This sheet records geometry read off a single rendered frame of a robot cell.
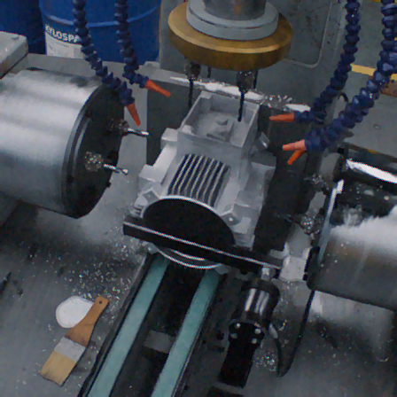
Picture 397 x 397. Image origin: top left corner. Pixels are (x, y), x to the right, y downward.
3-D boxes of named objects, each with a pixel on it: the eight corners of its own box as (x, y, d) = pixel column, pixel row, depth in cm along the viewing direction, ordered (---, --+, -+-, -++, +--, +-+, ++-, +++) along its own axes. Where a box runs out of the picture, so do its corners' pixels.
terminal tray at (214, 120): (198, 122, 97) (200, 89, 92) (256, 137, 95) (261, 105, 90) (174, 165, 89) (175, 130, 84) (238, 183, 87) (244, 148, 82)
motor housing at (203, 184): (171, 179, 109) (175, 100, 95) (267, 206, 106) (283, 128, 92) (132, 254, 95) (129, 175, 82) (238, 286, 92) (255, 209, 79)
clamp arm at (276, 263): (281, 268, 85) (128, 223, 90) (284, 255, 83) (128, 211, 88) (276, 284, 83) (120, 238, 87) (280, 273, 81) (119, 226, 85)
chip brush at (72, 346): (93, 294, 103) (93, 291, 102) (115, 305, 101) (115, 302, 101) (37, 376, 89) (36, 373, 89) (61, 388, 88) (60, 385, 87)
